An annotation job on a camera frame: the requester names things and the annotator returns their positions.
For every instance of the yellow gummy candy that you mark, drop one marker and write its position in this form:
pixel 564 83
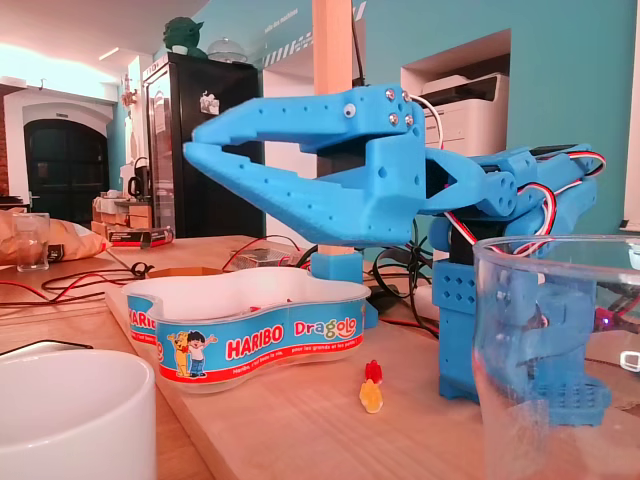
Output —
pixel 372 397

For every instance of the blue post clamp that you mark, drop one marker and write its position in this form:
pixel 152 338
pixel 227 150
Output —
pixel 335 265

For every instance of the dark arched door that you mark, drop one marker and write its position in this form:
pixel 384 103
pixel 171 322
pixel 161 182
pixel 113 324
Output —
pixel 65 170

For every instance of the orange snack bag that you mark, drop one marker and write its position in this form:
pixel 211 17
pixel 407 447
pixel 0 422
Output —
pixel 75 240

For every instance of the light wooden board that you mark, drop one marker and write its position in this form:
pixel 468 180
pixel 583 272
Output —
pixel 300 430

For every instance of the small photo magnet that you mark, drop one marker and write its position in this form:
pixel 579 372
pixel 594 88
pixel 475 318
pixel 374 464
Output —
pixel 210 104

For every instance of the white ceramic mug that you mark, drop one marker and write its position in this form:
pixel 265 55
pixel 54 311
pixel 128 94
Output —
pixel 75 415

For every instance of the black fridge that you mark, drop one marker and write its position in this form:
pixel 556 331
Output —
pixel 220 200

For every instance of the large clear drinking glass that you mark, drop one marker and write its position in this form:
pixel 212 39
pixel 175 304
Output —
pixel 500 430

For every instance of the red black cardboard box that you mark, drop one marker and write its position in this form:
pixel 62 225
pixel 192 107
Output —
pixel 145 236

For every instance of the small clear glass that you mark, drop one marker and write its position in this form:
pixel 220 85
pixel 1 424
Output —
pixel 31 245

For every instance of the white printer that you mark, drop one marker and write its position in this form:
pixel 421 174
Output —
pixel 470 120

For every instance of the black kettle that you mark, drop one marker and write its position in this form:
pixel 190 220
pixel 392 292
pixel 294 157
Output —
pixel 137 185

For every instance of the green Yoda figure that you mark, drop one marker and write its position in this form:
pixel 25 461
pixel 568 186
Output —
pixel 181 35

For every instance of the clear Haribo candy bowl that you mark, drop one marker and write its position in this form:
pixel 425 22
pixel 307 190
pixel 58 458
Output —
pixel 250 345

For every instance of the glass dome cover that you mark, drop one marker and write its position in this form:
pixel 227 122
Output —
pixel 227 50

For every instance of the metal mesh power supply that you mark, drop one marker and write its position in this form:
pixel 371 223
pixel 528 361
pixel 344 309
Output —
pixel 265 258

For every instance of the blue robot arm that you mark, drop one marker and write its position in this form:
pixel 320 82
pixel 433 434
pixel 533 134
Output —
pixel 500 187

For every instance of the red gummy candy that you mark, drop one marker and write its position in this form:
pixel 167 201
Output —
pixel 373 371

